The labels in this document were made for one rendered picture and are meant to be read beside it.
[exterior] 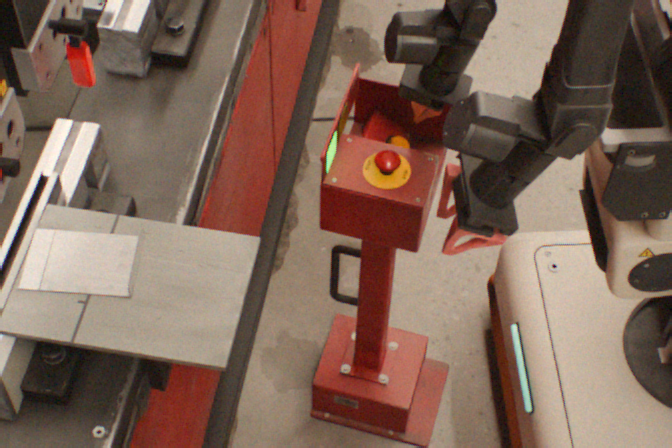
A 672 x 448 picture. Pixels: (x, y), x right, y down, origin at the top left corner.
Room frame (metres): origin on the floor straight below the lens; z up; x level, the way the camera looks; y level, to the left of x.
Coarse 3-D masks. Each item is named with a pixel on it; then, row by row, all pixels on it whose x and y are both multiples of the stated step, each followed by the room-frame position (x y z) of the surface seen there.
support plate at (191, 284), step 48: (144, 240) 0.76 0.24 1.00; (192, 240) 0.77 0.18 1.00; (240, 240) 0.77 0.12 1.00; (144, 288) 0.70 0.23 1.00; (192, 288) 0.70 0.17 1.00; (240, 288) 0.70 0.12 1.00; (48, 336) 0.63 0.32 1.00; (96, 336) 0.63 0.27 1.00; (144, 336) 0.63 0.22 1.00; (192, 336) 0.64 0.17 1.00
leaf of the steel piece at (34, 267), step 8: (40, 232) 0.77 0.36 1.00; (48, 232) 0.77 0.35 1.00; (32, 240) 0.76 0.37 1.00; (40, 240) 0.76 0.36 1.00; (48, 240) 0.76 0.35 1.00; (32, 248) 0.74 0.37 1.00; (40, 248) 0.74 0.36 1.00; (48, 248) 0.75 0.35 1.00; (32, 256) 0.73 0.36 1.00; (40, 256) 0.73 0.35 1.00; (48, 256) 0.73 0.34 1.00; (32, 264) 0.72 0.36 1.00; (40, 264) 0.72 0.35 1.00; (24, 272) 0.71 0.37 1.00; (32, 272) 0.71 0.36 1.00; (40, 272) 0.71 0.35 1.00; (24, 280) 0.70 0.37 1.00; (32, 280) 0.70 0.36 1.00; (40, 280) 0.70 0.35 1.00; (24, 288) 0.69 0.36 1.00; (32, 288) 0.69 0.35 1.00
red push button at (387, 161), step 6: (384, 150) 1.08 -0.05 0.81; (390, 150) 1.08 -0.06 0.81; (378, 156) 1.07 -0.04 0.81; (384, 156) 1.07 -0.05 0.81; (390, 156) 1.07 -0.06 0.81; (396, 156) 1.07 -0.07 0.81; (378, 162) 1.06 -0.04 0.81; (384, 162) 1.06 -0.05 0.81; (390, 162) 1.06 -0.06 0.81; (396, 162) 1.06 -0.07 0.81; (378, 168) 1.05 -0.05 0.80; (384, 168) 1.05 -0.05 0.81; (390, 168) 1.05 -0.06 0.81; (396, 168) 1.05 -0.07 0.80; (384, 174) 1.06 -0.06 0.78; (390, 174) 1.06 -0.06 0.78
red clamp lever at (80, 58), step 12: (48, 24) 0.87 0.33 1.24; (60, 24) 0.87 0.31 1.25; (72, 24) 0.87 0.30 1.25; (84, 24) 0.87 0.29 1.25; (72, 36) 0.86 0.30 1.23; (84, 36) 0.86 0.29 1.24; (72, 48) 0.86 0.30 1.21; (84, 48) 0.86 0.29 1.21; (72, 60) 0.86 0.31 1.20; (84, 60) 0.86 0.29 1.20; (72, 72) 0.86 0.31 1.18; (84, 72) 0.86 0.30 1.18; (84, 84) 0.86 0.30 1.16
